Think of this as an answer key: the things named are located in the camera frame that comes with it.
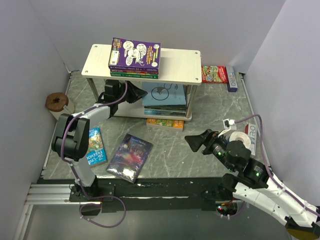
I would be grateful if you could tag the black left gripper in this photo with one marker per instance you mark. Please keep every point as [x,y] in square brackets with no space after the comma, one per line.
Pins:
[136,93]

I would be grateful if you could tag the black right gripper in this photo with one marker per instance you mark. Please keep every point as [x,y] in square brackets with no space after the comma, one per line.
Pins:
[209,135]

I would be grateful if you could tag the green Treehouse book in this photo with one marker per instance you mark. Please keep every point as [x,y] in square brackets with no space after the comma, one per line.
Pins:
[134,75]

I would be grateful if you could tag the light blue cat book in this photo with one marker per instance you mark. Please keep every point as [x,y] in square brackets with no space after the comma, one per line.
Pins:
[163,96]

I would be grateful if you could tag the Roald Dahl Charlie book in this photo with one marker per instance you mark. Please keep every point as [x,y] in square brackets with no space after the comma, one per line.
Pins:
[134,72]

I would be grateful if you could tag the purple comic paperback book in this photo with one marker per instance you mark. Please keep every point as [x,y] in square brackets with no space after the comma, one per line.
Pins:
[133,55]

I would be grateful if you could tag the dark purple Crusoe book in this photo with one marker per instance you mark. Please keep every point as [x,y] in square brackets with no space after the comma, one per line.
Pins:
[129,158]

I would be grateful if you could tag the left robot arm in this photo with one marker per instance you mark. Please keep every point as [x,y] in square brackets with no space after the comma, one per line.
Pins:
[71,136]

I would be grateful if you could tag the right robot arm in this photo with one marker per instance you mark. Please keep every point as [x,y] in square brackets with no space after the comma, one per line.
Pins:
[252,181]

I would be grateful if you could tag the orange Treehouse book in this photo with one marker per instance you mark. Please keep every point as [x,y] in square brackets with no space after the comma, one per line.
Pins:
[166,124]

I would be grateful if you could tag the white two-tier shelf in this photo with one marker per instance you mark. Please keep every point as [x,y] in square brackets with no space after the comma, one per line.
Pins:
[177,66]

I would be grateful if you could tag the red and white box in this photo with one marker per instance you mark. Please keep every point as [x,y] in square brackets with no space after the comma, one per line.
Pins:
[251,131]

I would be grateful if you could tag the white blue toothpaste box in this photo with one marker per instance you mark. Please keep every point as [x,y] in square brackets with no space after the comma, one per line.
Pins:
[232,85]

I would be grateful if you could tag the red picture book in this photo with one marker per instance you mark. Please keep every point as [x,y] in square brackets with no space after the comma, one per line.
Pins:
[214,74]

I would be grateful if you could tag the blue 26-Storey Treehouse book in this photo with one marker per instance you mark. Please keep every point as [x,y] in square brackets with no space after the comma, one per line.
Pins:
[96,153]

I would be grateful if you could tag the brown toilet paper roll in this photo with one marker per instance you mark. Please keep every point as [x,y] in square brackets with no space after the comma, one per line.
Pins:
[58,103]

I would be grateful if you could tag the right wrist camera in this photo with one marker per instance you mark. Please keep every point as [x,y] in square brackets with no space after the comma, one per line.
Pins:
[229,126]

